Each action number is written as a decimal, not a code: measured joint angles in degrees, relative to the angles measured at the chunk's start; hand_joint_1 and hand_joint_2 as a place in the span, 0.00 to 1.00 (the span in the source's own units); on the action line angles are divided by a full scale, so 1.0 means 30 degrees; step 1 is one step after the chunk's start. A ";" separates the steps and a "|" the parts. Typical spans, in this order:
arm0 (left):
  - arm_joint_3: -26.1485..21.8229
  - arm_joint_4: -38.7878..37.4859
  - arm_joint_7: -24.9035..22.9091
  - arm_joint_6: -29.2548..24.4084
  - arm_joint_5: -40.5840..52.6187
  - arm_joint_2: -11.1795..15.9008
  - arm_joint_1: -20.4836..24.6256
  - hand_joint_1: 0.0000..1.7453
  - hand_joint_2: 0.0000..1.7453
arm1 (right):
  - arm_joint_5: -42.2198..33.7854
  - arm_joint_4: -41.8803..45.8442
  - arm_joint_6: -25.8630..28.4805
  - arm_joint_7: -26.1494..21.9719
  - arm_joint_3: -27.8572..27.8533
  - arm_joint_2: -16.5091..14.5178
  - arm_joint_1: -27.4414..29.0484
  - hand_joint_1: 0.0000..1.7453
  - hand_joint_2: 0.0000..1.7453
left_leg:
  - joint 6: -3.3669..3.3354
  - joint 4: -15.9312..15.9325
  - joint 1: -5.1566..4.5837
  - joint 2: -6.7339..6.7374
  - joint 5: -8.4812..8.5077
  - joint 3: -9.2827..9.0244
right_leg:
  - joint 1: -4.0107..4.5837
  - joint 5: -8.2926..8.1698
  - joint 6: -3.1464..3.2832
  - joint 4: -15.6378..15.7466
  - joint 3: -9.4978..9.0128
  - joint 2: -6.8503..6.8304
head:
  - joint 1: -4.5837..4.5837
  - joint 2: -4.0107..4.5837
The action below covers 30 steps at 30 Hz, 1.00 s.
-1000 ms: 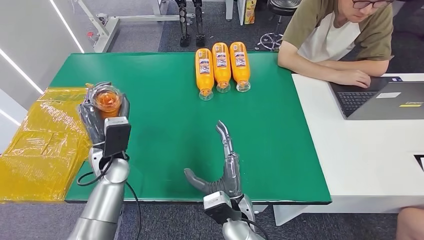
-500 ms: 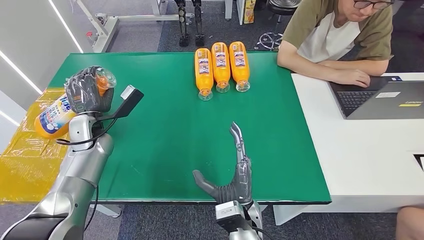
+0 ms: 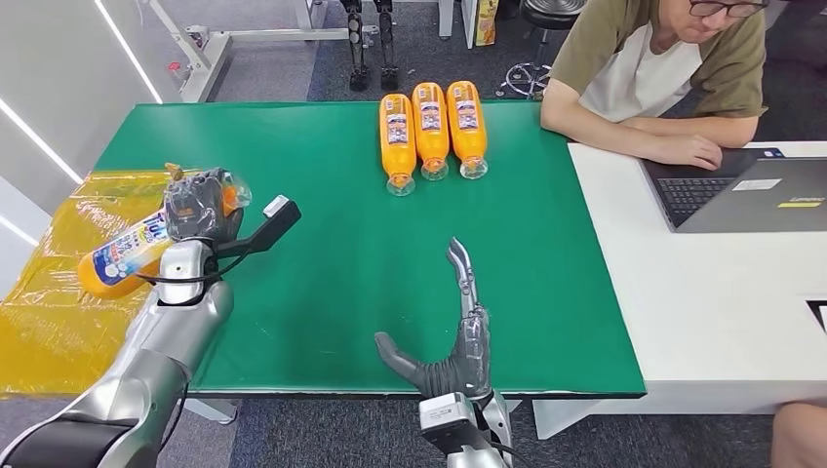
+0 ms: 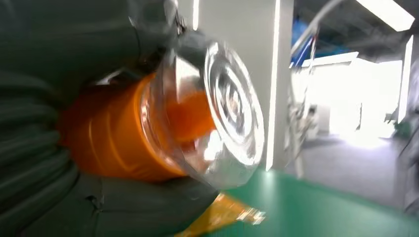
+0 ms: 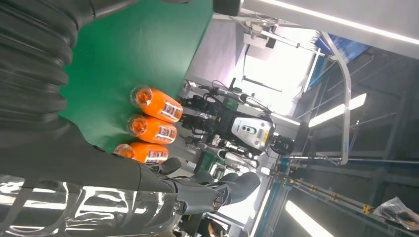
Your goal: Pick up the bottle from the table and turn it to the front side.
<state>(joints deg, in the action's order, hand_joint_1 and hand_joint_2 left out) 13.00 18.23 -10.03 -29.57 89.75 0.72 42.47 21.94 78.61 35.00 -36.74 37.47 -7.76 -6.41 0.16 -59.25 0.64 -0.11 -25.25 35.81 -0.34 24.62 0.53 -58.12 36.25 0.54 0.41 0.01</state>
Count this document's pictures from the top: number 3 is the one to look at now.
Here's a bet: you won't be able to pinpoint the person's right hand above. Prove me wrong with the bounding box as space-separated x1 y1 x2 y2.
646 134 725 172

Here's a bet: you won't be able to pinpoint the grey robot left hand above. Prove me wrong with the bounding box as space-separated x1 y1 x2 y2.
163 167 245 244

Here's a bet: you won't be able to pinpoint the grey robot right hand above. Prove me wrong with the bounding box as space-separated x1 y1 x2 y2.
374 236 493 399

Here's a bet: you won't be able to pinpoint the orange juice bottle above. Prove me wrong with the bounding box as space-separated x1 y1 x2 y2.
77 170 254 300
446 80 490 180
411 82 451 182
378 93 418 197

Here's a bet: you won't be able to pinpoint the grey laptop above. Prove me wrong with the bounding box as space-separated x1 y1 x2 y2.
639 146 827 234

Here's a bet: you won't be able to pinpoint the person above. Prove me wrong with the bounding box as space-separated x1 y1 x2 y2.
770 399 827 468
539 0 770 172

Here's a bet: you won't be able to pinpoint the white desk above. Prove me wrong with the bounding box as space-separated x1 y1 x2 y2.
532 140 827 442

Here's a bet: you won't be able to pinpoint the green table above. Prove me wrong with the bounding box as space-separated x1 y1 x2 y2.
93 99 648 399

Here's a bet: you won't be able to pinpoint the black glasses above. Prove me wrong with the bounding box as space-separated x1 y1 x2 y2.
689 0 771 20

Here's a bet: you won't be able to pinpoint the black swivel stool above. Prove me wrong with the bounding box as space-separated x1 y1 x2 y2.
495 0 590 100

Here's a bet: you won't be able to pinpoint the yellow plastic-wrapped carton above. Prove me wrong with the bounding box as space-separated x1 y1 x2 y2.
0 162 195 397

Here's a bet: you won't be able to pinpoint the black flat device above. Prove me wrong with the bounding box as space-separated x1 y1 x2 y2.
805 297 827 334

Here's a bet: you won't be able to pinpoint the black robot leg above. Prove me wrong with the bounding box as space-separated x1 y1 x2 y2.
374 0 401 93
338 0 374 93

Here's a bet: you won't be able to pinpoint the yellow printed box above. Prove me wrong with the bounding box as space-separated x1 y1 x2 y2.
474 0 500 48

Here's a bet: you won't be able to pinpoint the white furniture panel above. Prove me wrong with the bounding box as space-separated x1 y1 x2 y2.
438 0 480 51

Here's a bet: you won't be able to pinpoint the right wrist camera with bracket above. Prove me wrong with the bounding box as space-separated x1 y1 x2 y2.
417 391 498 457

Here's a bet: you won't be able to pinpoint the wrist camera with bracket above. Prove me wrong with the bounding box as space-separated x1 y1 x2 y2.
210 194 303 261
417 391 498 457

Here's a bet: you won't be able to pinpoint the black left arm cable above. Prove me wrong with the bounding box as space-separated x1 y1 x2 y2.
136 248 250 453

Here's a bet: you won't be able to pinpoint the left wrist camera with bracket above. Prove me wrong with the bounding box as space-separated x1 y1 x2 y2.
210 194 303 261

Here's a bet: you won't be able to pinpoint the white metal frame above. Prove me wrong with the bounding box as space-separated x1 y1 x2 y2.
138 0 382 104

